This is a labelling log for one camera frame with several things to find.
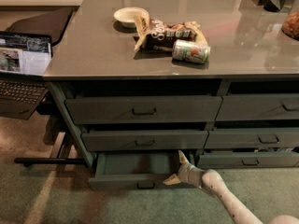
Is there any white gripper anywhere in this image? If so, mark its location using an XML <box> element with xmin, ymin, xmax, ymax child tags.
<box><xmin>163</xmin><ymin>150</ymin><xmax>204</xmax><ymax>189</ymax></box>

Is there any grey drawer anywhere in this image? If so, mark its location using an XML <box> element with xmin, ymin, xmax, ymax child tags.
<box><xmin>216</xmin><ymin>94</ymin><xmax>299</xmax><ymax>121</ymax></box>
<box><xmin>81</xmin><ymin>130</ymin><xmax>207</xmax><ymax>151</ymax></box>
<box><xmin>65</xmin><ymin>95</ymin><xmax>221</xmax><ymax>124</ymax></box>
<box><xmin>197</xmin><ymin>152</ymin><xmax>299</xmax><ymax>169</ymax></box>
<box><xmin>88</xmin><ymin>151</ymin><xmax>197</xmax><ymax>191</ymax></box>
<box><xmin>205</xmin><ymin>128</ymin><xmax>299</xmax><ymax>149</ymax></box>

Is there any green soda can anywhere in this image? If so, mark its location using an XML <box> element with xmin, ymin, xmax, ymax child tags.
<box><xmin>172</xmin><ymin>40</ymin><xmax>210</xmax><ymax>63</ymax></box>

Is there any brown chip bag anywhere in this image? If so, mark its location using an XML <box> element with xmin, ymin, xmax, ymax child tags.
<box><xmin>135</xmin><ymin>16</ymin><xmax>207</xmax><ymax>52</ymax></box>

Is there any white ceramic bowl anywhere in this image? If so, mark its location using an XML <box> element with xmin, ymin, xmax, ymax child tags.
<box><xmin>114</xmin><ymin>7</ymin><xmax>149</xmax><ymax>29</ymax></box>

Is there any black open laptop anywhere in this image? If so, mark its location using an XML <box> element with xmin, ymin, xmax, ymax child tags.
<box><xmin>0</xmin><ymin>31</ymin><xmax>52</xmax><ymax>119</ymax></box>

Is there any grey cabinet frame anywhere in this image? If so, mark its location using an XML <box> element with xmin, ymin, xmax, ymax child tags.
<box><xmin>47</xmin><ymin>82</ymin><xmax>97</xmax><ymax>170</ymax></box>

